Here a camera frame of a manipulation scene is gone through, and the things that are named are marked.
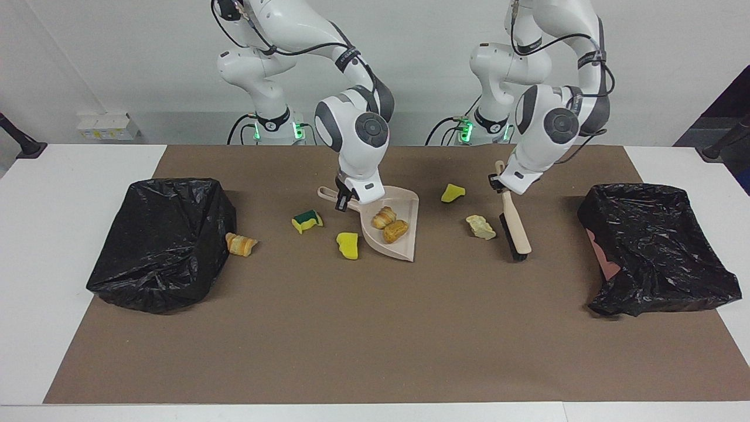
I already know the beige brush with black bristles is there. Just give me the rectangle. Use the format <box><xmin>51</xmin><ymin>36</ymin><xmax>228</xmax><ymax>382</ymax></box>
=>
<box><xmin>495</xmin><ymin>160</ymin><xmax>533</xmax><ymax>262</ymax></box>

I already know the pale yellow toy pastry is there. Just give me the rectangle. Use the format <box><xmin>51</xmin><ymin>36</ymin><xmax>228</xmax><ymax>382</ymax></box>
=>
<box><xmin>466</xmin><ymin>215</ymin><xmax>497</xmax><ymax>241</ymax></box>

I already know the brown cracked toy bread roll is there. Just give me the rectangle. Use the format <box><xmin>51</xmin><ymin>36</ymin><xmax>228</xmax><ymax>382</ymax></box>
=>
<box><xmin>383</xmin><ymin>219</ymin><xmax>410</xmax><ymax>244</ymax></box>

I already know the beige plastic dustpan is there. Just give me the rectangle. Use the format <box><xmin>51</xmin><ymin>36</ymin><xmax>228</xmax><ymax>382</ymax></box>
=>
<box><xmin>317</xmin><ymin>185</ymin><xmax>420</xmax><ymax>263</ymax></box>

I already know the pink bin box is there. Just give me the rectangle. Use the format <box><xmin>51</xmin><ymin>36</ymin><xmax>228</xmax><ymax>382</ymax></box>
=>
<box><xmin>586</xmin><ymin>229</ymin><xmax>622</xmax><ymax>281</ymax></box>

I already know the black trash bag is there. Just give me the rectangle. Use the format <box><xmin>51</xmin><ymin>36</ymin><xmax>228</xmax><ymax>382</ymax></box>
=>
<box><xmin>577</xmin><ymin>183</ymin><xmax>742</xmax><ymax>318</ymax></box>
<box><xmin>86</xmin><ymin>178</ymin><xmax>237</xmax><ymax>314</ymax></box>

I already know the curled yellow green sponge piece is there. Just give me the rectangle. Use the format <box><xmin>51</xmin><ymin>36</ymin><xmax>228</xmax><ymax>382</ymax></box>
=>
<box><xmin>291</xmin><ymin>209</ymin><xmax>324</xmax><ymax>234</ymax></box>

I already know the plain yellow sponge piece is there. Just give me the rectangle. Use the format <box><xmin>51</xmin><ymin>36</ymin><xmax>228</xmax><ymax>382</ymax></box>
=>
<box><xmin>336</xmin><ymin>232</ymin><xmax>360</xmax><ymax>260</ymax></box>

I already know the brown table mat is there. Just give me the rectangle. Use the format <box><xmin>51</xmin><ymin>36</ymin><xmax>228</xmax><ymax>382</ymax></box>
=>
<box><xmin>44</xmin><ymin>145</ymin><xmax>750</xmax><ymax>404</ymax></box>

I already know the black stand foot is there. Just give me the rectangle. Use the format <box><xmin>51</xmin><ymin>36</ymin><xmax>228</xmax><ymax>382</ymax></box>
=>
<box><xmin>701</xmin><ymin>114</ymin><xmax>750</xmax><ymax>162</ymax></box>
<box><xmin>0</xmin><ymin>113</ymin><xmax>47</xmax><ymax>159</ymax></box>

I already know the white power strip box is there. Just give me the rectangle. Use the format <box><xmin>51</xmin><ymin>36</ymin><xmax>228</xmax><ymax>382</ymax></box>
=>
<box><xmin>76</xmin><ymin>113</ymin><xmax>141</xmax><ymax>141</ymax></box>

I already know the black base power cable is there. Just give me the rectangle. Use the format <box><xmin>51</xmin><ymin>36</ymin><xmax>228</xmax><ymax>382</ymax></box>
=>
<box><xmin>425</xmin><ymin>97</ymin><xmax>478</xmax><ymax>146</ymax></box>
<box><xmin>227</xmin><ymin>114</ymin><xmax>258</xmax><ymax>145</ymax></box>

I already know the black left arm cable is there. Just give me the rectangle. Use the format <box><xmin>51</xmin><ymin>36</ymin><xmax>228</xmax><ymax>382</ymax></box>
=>
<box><xmin>509</xmin><ymin>0</ymin><xmax>616</xmax><ymax>165</ymax></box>

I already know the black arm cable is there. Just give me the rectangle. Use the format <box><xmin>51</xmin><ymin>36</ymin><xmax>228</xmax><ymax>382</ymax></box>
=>
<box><xmin>509</xmin><ymin>0</ymin><xmax>616</xmax><ymax>165</ymax></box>
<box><xmin>210</xmin><ymin>0</ymin><xmax>383</xmax><ymax>113</ymax></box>

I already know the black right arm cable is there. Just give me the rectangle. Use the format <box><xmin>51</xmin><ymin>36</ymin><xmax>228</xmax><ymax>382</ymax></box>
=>
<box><xmin>210</xmin><ymin>0</ymin><xmax>383</xmax><ymax>113</ymax></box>

